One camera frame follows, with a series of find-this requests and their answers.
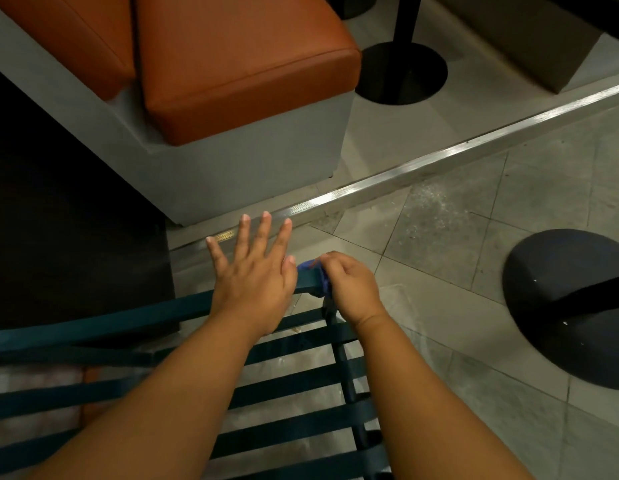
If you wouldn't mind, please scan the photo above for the person's left hand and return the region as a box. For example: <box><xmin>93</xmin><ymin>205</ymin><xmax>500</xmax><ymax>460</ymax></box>
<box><xmin>205</xmin><ymin>211</ymin><xmax>298</xmax><ymax>341</ymax></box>

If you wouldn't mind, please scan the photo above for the person's right hand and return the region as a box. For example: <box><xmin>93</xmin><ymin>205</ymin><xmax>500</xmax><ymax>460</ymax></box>
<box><xmin>319</xmin><ymin>251</ymin><xmax>386</xmax><ymax>327</ymax></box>

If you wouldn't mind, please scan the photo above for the blue cleaning cloth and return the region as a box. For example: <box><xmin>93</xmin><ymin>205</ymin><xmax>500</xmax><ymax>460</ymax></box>
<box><xmin>297</xmin><ymin>259</ymin><xmax>336</xmax><ymax>298</ymax></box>

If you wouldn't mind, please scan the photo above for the dark green metal slatted chair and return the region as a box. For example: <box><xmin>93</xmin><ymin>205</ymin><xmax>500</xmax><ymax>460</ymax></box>
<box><xmin>0</xmin><ymin>267</ymin><xmax>390</xmax><ymax>480</ymax></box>

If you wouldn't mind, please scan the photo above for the person's right forearm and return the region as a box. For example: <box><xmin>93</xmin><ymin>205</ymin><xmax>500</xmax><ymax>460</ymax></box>
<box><xmin>354</xmin><ymin>312</ymin><xmax>536</xmax><ymax>480</ymax></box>

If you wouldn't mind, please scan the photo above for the person's left forearm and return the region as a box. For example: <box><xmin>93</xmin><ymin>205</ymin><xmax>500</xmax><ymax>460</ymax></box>
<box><xmin>27</xmin><ymin>314</ymin><xmax>270</xmax><ymax>480</ymax></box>

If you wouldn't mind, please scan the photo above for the black partition panel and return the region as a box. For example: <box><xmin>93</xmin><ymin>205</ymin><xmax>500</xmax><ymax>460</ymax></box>
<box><xmin>0</xmin><ymin>64</ymin><xmax>178</xmax><ymax>335</ymax></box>

